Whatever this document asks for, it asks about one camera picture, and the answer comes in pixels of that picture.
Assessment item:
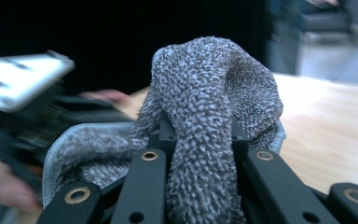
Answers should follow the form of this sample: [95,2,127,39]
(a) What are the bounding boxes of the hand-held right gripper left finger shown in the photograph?
[148,111,179,155]

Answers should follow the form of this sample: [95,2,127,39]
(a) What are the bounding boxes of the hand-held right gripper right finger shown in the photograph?
[230,117,252,154]

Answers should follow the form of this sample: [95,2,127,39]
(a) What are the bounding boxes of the grey fluffy cloth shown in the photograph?
[41,35,287,224]

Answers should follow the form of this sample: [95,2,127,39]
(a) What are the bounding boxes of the dark grey seat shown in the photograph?
[297,0,358,35]

